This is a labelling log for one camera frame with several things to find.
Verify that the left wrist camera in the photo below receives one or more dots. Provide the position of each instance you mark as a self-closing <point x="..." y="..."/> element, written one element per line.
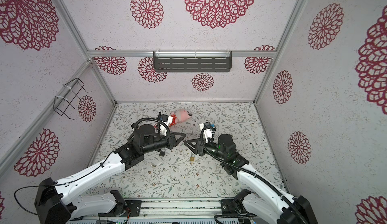
<point x="167" y="120"/>

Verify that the grey wall shelf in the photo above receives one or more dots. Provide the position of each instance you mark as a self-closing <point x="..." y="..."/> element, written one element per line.
<point x="195" y="62"/>

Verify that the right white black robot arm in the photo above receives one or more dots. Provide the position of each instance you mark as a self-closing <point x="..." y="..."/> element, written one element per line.
<point x="262" y="199"/>

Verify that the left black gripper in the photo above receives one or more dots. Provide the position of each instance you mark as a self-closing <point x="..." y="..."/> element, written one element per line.
<point x="172" y="141"/>

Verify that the black wire wall rack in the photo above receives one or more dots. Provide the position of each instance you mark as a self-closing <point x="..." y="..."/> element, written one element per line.
<point x="62" y="103"/>

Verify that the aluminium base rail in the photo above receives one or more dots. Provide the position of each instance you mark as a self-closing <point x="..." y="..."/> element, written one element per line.
<point x="182" y="211"/>

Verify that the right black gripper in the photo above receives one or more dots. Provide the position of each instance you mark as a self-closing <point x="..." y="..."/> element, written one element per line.
<point x="200" y="148"/>

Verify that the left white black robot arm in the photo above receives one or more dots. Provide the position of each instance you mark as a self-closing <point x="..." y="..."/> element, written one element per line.
<point x="58" y="202"/>

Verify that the pink plush pig toy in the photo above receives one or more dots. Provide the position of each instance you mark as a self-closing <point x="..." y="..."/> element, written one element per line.
<point x="180" y="116"/>

